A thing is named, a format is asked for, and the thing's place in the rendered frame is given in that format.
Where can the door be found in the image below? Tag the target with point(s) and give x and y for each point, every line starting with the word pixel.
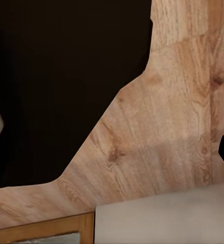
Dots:
pixel 71 230

